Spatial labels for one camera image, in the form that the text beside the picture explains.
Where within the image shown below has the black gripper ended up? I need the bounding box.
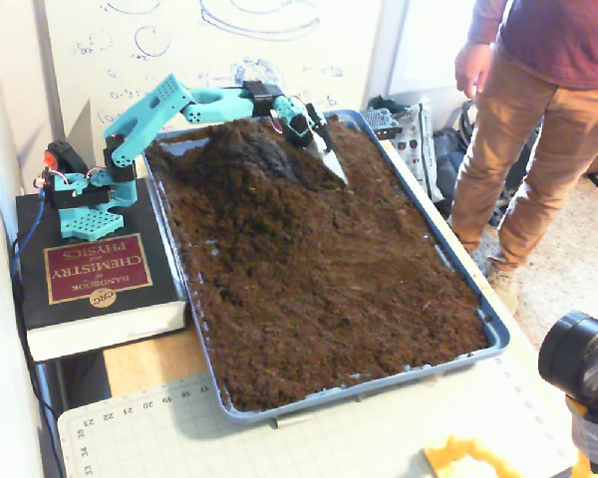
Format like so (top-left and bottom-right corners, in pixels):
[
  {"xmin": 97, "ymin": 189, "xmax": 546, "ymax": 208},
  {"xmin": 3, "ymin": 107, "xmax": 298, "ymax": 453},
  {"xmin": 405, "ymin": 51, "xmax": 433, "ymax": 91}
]
[{"xmin": 283, "ymin": 104, "xmax": 351, "ymax": 187}]

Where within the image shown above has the brown soil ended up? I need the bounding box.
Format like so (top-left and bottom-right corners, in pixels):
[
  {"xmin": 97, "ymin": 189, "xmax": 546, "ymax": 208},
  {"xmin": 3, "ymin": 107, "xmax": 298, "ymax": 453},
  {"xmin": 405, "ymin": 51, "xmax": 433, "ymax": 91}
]
[{"xmin": 147, "ymin": 115, "xmax": 489, "ymax": 413}]

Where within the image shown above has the person's right forearm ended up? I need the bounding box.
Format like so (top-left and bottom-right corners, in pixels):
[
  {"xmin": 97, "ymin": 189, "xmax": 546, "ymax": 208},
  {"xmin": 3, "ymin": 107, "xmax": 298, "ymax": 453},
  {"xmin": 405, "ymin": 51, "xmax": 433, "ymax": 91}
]
[{"xmin": 463, "ymin": 0, "xmax": 515, "ymax": 47}]

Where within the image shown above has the person's right hand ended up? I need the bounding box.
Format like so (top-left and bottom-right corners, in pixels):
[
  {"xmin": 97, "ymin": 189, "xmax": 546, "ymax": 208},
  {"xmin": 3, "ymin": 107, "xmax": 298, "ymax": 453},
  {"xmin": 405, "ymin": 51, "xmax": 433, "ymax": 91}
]
[{"xmin": 453, "ymin": 41, "xmax": 495, "ymax": 99}]

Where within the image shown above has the white printed soil bag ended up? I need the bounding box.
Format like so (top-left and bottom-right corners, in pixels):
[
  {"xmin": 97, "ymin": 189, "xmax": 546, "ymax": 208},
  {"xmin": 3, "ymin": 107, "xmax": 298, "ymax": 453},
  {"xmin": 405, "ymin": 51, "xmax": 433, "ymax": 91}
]
[{"xmin": 391, "ymin": 102, "xmax": 448, "ymax": 203}]

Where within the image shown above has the whiteboard with blue drawings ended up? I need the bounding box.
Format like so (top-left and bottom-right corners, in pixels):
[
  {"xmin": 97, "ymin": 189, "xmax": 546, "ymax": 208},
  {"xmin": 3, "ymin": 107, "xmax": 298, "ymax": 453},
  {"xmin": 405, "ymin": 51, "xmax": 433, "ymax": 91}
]
[{"xmin": 42, "ymin": 0, "xmax": 385, "ymax": 133}]

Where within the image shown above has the dark backpack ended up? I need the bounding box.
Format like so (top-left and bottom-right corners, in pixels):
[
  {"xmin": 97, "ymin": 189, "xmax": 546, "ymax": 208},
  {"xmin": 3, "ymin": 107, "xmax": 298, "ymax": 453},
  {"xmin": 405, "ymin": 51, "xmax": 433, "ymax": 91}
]
[{"xmin": 432, "ymin": 126, "xmax": 479, "ymax": 200}]

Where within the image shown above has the tan shoe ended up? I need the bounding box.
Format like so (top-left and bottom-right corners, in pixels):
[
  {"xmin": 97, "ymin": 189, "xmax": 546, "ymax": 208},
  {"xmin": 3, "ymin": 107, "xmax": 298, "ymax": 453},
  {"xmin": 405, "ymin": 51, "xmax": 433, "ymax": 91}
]
[{"xmin": 486, "ymin": 266, "xmax": 521, "ymax": 316}]

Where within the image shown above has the person in maroon shirt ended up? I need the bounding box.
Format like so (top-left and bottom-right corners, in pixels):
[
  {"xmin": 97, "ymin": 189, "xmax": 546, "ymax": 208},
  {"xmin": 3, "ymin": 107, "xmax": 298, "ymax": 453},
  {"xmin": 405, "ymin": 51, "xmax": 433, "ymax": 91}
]
[{"xmin": 448, "ymin": 0, "xmax": 598, "ymax": 273}]

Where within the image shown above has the black chemistry physics handbook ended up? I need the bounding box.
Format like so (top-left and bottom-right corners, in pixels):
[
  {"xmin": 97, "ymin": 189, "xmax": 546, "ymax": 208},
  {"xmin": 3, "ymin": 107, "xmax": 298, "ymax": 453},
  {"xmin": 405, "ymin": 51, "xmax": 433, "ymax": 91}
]
[{"xmin": 14, "ymin": 178, "xmax": 188, "ymax": 362}]

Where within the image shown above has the blue plastic tray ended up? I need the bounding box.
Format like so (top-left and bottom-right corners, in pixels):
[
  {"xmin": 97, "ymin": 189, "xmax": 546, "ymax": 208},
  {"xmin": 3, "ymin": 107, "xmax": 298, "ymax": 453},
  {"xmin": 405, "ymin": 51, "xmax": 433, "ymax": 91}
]
[{"xmin": 142, "ymin": 109, "xmax": 512, "ymax": 425}]

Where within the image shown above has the grey metal rod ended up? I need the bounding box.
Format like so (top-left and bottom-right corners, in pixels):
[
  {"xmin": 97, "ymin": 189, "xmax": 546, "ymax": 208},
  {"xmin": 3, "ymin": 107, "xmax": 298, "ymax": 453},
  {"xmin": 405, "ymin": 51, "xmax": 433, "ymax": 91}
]
[{"xmin": 271, "ymin": 414, "xmax": 316, "ymax": 430}]

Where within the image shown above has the pale green cutting mat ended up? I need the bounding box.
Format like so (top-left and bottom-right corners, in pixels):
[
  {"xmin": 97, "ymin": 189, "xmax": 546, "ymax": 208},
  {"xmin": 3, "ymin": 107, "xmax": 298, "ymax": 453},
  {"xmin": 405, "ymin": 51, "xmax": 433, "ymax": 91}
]
[{"xmin": 57, "ymin": 356, "xmax": 579, "ymax": 478}]

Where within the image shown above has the blue cable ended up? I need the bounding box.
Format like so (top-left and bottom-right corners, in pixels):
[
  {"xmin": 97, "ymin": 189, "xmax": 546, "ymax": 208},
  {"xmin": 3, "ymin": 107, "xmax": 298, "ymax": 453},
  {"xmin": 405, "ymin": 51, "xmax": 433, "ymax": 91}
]
[{"xmin": 10, "ymin": 191, "xmax": 49, "ymax": 290}]

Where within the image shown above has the black round camera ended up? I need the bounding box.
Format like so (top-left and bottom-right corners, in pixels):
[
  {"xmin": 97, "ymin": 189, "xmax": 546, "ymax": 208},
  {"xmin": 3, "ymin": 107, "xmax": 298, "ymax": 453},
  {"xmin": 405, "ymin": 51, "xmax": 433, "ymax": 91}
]
[{"xmin": 537, "ymin": 310, "xmax": 598, "ymax": 399}]

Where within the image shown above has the yellow plastic frame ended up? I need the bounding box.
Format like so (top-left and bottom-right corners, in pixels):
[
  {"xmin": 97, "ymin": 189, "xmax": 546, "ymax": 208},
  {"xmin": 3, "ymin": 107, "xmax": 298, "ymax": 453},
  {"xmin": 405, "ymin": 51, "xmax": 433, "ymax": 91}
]
[{"xmin": 423, "ymin": 435, "xmax": 525, "ymax": 478}]

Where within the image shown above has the black cable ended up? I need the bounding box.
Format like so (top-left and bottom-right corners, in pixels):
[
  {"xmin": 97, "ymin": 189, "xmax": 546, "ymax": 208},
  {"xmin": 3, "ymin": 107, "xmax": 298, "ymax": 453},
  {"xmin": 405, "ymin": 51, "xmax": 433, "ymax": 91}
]
[{"xmin": 9, "ymin": 238, "xmax": 66, "ymax": 478}]

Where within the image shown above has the yellow camera stand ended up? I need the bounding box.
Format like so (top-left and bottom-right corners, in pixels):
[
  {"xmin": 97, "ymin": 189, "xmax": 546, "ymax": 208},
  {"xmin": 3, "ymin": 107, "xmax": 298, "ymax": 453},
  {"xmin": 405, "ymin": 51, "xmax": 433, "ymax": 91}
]
[{"xmin": 566, "ymin": 392, "xmax": 598, "ymax": 478}]

